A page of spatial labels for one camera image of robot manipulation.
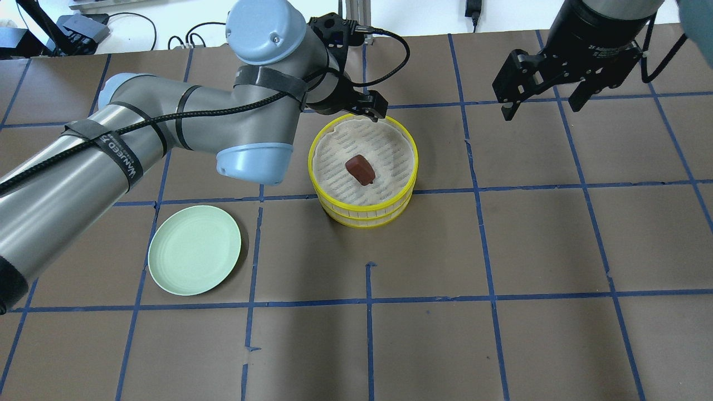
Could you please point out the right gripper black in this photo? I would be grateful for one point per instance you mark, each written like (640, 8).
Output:
(597, 32)

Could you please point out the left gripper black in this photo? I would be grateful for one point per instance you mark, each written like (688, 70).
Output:
(353, 98)

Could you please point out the brown steamed bun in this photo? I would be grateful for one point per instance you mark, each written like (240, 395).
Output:
(360, 169)

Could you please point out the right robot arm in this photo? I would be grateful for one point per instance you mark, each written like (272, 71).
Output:
(695, 18)

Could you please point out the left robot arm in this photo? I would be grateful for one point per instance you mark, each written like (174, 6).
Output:
(288, 65)

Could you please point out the white steamer cloth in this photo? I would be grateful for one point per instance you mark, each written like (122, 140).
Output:
(362, 161)

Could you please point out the light green plate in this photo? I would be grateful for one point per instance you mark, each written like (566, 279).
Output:
(194, 250)

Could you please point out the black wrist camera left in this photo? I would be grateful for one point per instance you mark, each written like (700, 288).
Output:
(336, 32)

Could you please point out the aluminium frame post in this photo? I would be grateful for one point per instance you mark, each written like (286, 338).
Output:
(358, 10)

